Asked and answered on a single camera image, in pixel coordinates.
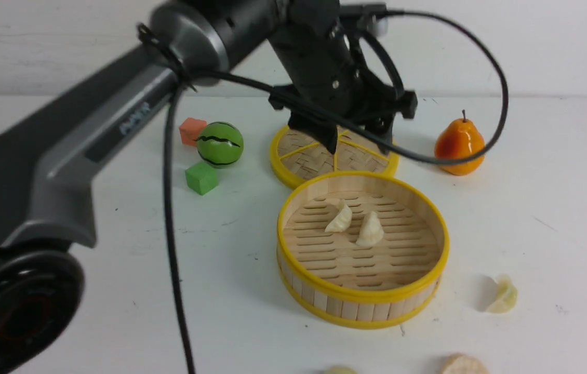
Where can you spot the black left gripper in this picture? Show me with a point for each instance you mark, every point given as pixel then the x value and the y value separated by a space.
pixel 346 71

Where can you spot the white dumpling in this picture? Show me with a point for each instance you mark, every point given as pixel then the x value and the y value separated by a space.
pixel 342 221
pixel 371 232

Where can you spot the pale green dumpling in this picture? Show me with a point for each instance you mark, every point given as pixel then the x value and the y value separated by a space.
pixel 340 370
pixel 506 295

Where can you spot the tan dumpling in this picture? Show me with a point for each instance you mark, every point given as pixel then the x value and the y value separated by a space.
pixel 463 364

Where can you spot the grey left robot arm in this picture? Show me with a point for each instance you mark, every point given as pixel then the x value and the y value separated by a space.
pixel 49 159

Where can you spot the woven bamboo steamer lid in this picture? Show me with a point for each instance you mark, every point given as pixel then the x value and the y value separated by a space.
pixel 296 158

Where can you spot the bamboo steamer tray yellow rim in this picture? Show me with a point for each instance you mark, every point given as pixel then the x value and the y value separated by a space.
pixel 346 284

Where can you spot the orange yellow toy pear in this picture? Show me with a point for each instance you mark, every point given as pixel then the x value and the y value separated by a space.
pixel 460 139

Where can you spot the green striped watermelon ball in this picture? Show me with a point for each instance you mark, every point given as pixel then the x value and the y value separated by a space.
pixel 220 144

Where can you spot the green foam cube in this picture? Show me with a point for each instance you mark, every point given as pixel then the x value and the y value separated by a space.
pixel 201 178

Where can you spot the orange foam cube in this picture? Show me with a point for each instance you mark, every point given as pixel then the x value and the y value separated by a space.
pixel 190 130

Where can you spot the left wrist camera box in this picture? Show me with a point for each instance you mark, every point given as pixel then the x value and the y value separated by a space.
pixel 364 16

